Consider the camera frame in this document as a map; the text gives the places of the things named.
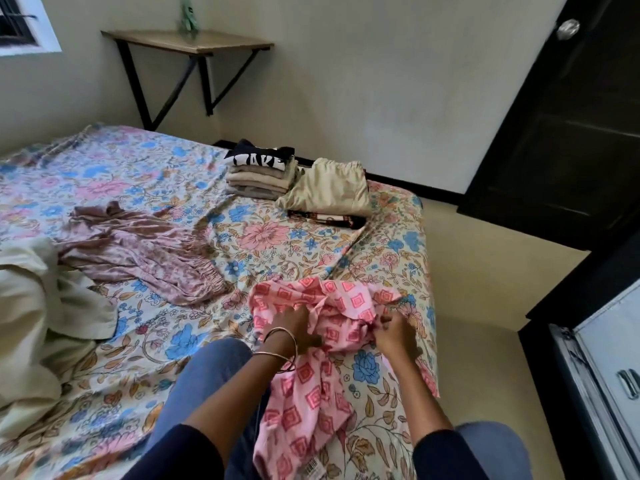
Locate person's left forearm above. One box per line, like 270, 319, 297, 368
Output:
184, 340, 299, 468

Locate stack of folded beige clothes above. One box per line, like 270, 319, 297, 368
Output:
225, 159, 306, 201

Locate black floral folded cloth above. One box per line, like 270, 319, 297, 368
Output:
287, 210, 367, 230

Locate green bottle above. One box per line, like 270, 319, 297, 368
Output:
179, 0, 200, 34

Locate dark wooden door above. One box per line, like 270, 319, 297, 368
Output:
457, 0, 640, 251

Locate pink square-print garment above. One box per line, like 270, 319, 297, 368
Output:
248, 276, 441, 480

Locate person's right hand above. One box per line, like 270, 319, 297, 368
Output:
372, 311, 424, 368

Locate person's blue jeans legs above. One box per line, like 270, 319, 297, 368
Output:
122, 338, 535, 480

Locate wooden wall shelf black brackets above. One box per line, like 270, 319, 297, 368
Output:
100, 30, 275, 132

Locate person's right forearm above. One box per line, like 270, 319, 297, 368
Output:
391, 356, 455, 448

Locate black folded shirt white print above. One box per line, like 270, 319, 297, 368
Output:
223, 139, 296, 172

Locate cream crumpled cloth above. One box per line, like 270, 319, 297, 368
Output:
0, 238, 119, 440

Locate beige folded garment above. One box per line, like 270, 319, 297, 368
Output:
276, 158, 375, 218

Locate mauve patterned garment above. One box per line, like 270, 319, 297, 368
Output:
54, 201, 232, 307

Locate grey metal cabinet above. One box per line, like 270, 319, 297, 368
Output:
549, 280, 640, 480

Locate gold bangle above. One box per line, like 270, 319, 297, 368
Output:
263, 327, 299, 366
252, 351, 297, 374

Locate floral bed sheet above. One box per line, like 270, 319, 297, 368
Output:
0, 124, 441, 480

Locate person's left hand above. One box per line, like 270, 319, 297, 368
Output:
261, 306, 324, 360

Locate window with white frame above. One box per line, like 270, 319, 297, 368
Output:
0, 0, 62, 57

